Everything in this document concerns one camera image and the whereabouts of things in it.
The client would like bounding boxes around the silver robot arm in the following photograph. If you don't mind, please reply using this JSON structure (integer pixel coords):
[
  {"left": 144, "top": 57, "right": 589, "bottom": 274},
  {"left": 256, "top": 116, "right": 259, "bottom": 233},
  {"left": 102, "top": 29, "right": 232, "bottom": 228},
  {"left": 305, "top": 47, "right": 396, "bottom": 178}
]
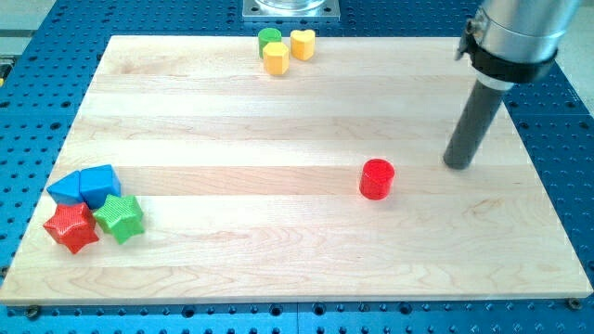
[{"left": 455, "top": 0, "right": 581, "bottom": 91}]

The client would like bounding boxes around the green star block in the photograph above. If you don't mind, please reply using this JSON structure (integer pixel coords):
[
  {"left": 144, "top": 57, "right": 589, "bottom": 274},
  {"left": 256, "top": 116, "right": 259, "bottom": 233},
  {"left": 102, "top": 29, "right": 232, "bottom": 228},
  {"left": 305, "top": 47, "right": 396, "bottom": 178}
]
[{"left": 93, "top": 195, "right": 145, "bottom": 245}]

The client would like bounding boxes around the red star block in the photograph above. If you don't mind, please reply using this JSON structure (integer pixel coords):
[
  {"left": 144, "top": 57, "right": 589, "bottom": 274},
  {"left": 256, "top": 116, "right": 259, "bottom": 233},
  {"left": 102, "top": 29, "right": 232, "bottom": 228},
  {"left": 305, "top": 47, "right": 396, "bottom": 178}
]
[{"left": 43, "top": 202, "right": 99, "bottom": 254}]

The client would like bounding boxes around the light wooden board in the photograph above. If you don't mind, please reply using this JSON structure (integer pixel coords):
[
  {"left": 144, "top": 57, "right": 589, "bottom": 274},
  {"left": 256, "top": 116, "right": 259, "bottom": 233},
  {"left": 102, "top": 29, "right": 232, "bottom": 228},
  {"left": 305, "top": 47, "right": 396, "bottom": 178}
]
[{"left": 1, "top": 35, "right": 592, "bottom": 306}]

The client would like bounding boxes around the red cylinder block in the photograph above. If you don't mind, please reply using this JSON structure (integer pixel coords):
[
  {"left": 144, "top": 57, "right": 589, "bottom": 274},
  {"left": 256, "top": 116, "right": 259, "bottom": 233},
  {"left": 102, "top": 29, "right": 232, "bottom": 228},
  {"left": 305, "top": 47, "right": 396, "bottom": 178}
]
[{"left": 359, "top": 159, "right": 395, "bottom": 200}]

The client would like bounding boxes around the yellow hexagon block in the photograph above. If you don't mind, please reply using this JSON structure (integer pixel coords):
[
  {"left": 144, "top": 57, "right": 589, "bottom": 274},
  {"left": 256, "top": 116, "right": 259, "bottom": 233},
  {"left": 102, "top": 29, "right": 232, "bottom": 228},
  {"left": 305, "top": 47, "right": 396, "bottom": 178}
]
[{"left": 263, "top": 42, "right": 290, "bottom": 75}]

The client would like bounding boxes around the yellow heart block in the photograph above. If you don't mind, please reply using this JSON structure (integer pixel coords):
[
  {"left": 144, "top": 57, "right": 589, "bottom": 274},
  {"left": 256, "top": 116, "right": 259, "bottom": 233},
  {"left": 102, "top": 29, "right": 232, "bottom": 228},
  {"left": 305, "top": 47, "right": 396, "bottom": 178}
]
[{"left": 290, "top": 30, "right": 316, "bottom": 61}]

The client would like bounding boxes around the green cylinder block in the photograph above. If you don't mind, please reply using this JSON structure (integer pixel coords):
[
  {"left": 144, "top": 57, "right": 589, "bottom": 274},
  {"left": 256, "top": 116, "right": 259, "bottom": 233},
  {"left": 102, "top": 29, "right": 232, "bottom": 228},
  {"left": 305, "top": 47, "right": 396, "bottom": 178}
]
[{"left": 257, "top": 28, "right": 282, "bottom": 58}]

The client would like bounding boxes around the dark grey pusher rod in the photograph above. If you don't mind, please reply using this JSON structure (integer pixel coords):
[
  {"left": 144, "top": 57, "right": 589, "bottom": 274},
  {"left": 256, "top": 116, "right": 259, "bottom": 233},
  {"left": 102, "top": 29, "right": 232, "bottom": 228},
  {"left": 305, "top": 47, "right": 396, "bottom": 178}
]
[{"left": 443, "top": 81, "right": 505, "bottom": 170}]

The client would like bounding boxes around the blue cube block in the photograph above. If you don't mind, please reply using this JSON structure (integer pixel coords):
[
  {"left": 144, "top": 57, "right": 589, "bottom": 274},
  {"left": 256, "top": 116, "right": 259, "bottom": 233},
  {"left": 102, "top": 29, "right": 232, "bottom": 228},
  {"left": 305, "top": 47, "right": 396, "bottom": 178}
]
[{"left": 80, "top": 164, "right": 121, "bottom": 210}]

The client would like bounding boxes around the blue triangle block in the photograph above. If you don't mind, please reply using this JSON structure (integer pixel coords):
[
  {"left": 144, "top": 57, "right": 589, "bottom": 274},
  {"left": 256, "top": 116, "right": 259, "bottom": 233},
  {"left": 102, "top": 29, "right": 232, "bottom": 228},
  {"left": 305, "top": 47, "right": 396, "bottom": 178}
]
[{"left": 46, "top": 171, "right": 84, "bottom": 205}]

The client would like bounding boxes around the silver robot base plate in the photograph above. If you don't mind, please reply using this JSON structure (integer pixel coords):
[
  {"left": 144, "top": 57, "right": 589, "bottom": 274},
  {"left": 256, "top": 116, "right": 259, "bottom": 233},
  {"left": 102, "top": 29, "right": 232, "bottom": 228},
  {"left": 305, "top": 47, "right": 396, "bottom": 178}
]
[{"left": 241, "top": 0, "right": 341, "bottom": 21}]

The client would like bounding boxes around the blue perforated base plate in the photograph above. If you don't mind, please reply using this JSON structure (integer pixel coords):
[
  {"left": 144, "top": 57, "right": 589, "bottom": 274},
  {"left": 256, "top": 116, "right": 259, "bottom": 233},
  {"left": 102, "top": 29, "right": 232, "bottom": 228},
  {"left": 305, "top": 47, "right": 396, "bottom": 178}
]
[{"left": 1, "top": 1, "right": 593, "bottom": 333}]

